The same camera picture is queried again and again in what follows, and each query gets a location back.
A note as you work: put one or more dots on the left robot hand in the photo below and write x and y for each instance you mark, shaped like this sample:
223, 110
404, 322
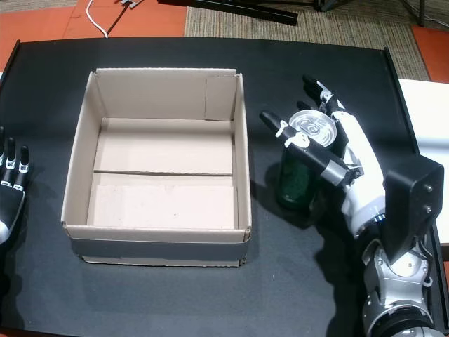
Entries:
8, 203

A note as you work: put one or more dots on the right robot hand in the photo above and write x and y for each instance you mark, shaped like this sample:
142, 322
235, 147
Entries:
358, 158

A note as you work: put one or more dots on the green drink can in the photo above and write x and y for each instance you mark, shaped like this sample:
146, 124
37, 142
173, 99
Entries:
294, 179

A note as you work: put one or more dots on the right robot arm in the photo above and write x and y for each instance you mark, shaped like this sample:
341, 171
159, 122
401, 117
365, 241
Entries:
396, 291

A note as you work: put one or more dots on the open cardboard box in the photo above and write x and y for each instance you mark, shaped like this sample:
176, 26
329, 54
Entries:
165, 154

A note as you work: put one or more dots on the black table tray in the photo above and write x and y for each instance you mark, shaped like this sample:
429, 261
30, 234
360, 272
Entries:
280, 84

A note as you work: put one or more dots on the beige woven carpet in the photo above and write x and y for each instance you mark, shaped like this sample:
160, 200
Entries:
350, 33

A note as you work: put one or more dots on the black metal bar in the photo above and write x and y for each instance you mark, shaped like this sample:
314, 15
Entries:
245, 10

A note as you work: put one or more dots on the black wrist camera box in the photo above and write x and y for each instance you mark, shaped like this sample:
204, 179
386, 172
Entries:
414, 196

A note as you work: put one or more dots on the black stand frame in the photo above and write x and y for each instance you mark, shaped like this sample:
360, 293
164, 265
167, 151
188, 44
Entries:
421, 14

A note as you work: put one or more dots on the grey comb-shaped metal bracket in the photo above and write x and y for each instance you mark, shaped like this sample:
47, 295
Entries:
129, 3

